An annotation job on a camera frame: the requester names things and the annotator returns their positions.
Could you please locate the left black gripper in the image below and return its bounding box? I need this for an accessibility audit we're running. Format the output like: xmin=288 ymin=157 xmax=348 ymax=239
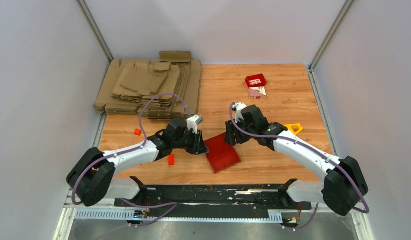
xmin=173 ymin=128 xmax=211 ymax=156

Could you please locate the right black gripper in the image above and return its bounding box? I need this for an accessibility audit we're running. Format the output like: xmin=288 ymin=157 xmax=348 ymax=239
xmin=224 ymin=117 xmax=256 ymax=147

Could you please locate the red paper box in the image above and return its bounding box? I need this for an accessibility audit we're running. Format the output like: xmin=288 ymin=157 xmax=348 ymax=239
xmin=205 ymin=133 xmax=241 ymax=174

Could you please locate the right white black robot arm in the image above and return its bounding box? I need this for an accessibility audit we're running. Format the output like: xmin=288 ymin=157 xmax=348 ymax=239
xmin=225 ymin=102 xmax=370 ymax=216

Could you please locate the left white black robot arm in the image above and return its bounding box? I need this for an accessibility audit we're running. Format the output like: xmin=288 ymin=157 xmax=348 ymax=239
xmin=66 ymin=114 xmax=209 ymax=207

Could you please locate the clear card box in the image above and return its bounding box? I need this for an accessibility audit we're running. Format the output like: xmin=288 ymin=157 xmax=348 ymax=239
xmin=248 ymin=86 xmax=268 ymax=100

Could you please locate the small red block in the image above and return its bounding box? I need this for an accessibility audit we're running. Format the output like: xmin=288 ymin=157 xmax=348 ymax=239
xmin=168 ymin=154 xmax=176 ymax=166

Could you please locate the yellow triangular plastic piece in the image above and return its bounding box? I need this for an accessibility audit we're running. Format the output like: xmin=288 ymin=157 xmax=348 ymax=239
xmin=284 ymin=123 xmax=304 ymax=135

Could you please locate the small orange cube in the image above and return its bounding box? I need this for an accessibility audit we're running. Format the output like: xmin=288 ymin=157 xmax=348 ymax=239
xmin=134 ymin=128 xmax=143 ymax=136

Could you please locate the red toy brick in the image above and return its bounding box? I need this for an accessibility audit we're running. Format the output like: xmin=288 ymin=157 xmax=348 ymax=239
xmin=245 ymin=73 xmax=267 ymax=88

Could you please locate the stack of flat cardboard boxes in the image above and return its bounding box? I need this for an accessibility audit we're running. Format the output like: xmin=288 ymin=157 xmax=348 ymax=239
xmin=94 ymin=50 xmax=202 ymax=120

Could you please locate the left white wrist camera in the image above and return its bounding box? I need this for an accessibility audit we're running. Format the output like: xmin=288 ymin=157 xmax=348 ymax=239
xmin=186 ymin=114 xmax=204 ymax=134

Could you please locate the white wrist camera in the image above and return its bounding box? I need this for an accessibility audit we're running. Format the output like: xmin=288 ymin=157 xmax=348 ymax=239
xmin=186 ymin=114 xmax=204 ymax=134
xmin=231 ymin=102 xmax=247 ymax=124

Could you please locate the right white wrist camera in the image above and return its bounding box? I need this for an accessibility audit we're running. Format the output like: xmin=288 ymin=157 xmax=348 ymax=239
xmin=231 ymin=102 xmax=247 ymax=124

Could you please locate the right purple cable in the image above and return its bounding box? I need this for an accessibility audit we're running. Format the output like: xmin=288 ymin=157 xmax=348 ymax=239
xmin=228 ymin=101 xmax=371 ymax=232

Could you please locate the purple cable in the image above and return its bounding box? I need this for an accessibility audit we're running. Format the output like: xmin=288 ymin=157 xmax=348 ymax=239
xmin=228 ymin=101 xmax=371 ymax=232
xmin=71 ymin=92 xmax=193 ymax=229

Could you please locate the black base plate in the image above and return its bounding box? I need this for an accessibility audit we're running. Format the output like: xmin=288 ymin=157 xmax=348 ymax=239
xmin=127 ymin=184 xmax=312 ymax=211

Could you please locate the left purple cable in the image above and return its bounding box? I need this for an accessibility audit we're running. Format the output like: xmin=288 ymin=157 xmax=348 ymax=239
xmin=71 ymin=92 xmax=193 ymax=229

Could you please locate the aluminium frame rail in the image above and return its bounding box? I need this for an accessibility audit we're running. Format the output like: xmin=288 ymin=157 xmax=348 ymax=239
xmin=53 ymin=185 xmax=375 ymax=240

